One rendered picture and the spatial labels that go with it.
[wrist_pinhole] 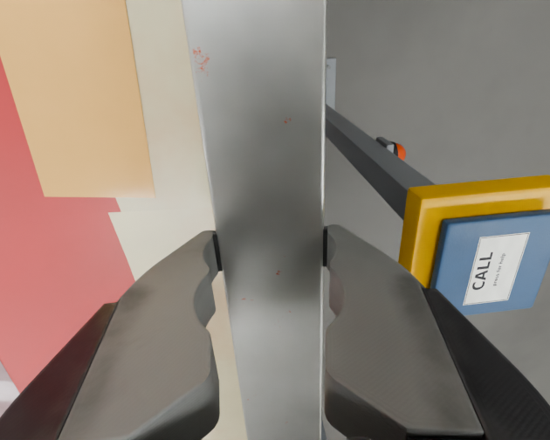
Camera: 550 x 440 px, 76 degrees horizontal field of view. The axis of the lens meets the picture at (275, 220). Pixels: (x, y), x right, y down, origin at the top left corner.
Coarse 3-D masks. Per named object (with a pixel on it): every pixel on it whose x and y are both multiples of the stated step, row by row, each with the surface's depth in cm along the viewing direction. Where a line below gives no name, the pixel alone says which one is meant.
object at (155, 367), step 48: (192, 240) 12; (144, 288) 10; (192, 288) 10; (144, 336) 8; (192, 336) 8; (96, 384) 7; (144, 384) 7; (192, 384) 7; (96, 432) 6; (144, 432) 6; (192, 432) 7
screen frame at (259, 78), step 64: (192, 0) 9; (256, 0) 9; (320, 0) 9; (192, 64) 10; (256, 64) 10; (320, 64) 10; (256, 128) 11; (320, 128) 11; (256, 192) 12; (320, 192) 12; (256, 256) 13; (320, 256) 13; (256, 320) 14; (320, 320) 14; (256, 384) 16; (320, 384) 16
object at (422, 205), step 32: (352, 128) 67; (352, 160) 60; (384, 160) 50; (384, 192) 47; (416, 192) 29; (448, 192) 29; (480, 192) 28; (512, 192) 29; (544, 192) 29; (416, 224) 29; (416, 256) 30
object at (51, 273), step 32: (0, 224) 16; (32, 224) 16; (64, 224) 16; (96, 224) 16; (0, 256) 17; (32, 256) 17; (64, 256) 17; (96, 256) 17; (0, 288) 18; (32, 288) 18; (64, 288) 18; (96, 288) 18; (0, 320) 19; (32, 320) 19; (64, 320) 19; (0, 352) 20; (32, 352) 20; (0, 384) 21; (0, 416) 22
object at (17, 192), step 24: (0, 72) 13; (0, 96) 13; (0, 120) 14; (0, 144) 14; (24, 144) 14; (0, 168) 15; (24, 168) 15; (0, 192) 15; (24, 192) 15; (0, 216) 16; (24, 216) 16
